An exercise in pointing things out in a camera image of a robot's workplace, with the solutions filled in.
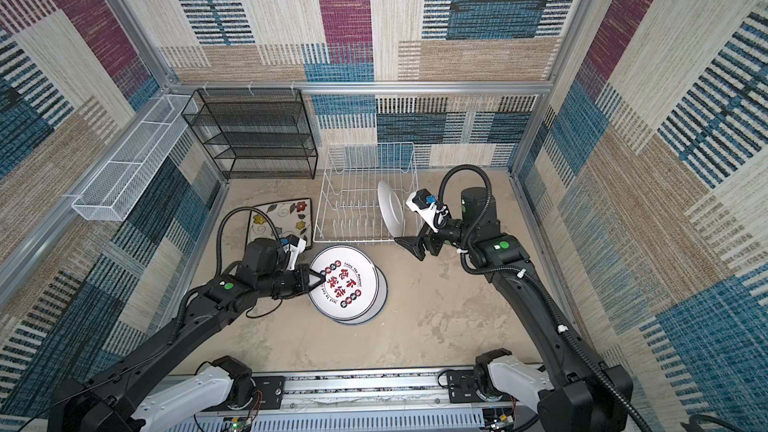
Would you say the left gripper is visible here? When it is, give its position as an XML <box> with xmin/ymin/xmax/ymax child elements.
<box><xmin>257</xmin><ymin>263</ymin><xmax>327</xmax><ymax>300</ymax></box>

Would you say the white round plate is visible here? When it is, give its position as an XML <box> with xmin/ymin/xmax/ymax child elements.
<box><xmin>355</xmin><ymin>267</ymin><xmax>389</xmax><ymax>325</ymax></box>
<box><xmin>377</xmin><ymin>180</ymin><xmax>405</xmax><ymax>237</ymax></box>
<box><xmin>309</xmin><ymin>245</ymin><xmax>378</xmax><ymax>325</ymax></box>

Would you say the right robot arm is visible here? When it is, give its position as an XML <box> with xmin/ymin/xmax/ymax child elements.
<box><xmin>395</xmin><ymin>187</ymin><xmax>633</xmax><ymax>431</ymax></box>

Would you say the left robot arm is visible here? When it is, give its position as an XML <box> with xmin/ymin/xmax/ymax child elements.
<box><xmin>47</xmin><ymin>238</ymin><xmax>325</xmax><ymax>431</ymax></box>

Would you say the black mesh shelf rack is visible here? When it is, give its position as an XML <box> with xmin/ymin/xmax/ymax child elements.
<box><xmin>181</xmin><ymin>88</ymin><xmax>318</xmax><ymax>180</ymax></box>

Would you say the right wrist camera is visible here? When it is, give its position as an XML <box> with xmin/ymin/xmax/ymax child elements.
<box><xmin>406</xmin><ymin>189</ymin><xmax>449</xmax><ymax>232</ymax></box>

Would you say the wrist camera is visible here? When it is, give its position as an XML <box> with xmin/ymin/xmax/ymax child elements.
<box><xmin>406</xmin><ymin>189</ymin><xmax>449</xmax><ymax>232</ymax></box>
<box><xmin>281</xmin><ymin>234</ymin><xmax>307</xmax><ymax>270</ymax></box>

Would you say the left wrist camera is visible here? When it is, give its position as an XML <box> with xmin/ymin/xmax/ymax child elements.
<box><xmin>281</xmin><ymin>234</ymin><xmax>307</xmax><ymax>270</ymax></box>

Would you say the white wire dish rack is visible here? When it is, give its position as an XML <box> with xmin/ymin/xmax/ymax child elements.
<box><xmin>313</xmin><ymin>142</ymin><xmax>423</xmax><ymax>244</ymax></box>

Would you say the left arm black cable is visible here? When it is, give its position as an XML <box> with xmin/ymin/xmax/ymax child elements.
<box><xmin>214</xmin><ymin>206</ymin><xmax>283</xmax><ymax>277</ymax></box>

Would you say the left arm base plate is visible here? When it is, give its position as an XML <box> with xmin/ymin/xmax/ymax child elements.
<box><xmin>230</xmin><ymin>375</ymin><xmax>286</xmax><ymax>413</ymax></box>

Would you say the aluminium mounting rail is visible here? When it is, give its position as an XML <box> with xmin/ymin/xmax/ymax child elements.
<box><xmin>146</xmin><ymin>357</ymin><xmax>526</xmax><ymax>429</ymax></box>

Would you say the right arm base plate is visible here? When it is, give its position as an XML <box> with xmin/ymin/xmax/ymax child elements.
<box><xmin>438</xmin><ymin>366</ymin><xmax>501</xmax><ymax>403</ymax></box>

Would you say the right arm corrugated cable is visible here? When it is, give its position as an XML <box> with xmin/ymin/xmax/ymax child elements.
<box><xmin>436</xmin><ymin>164</ymin><xmax>655</xmax><ymax>432</ymax></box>

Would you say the white mesh wall basket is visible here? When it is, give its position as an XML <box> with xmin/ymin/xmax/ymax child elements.
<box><xmin>72</xmin><ymin>94</ymin><xmax>189</xmax><ymax>222</ymax></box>

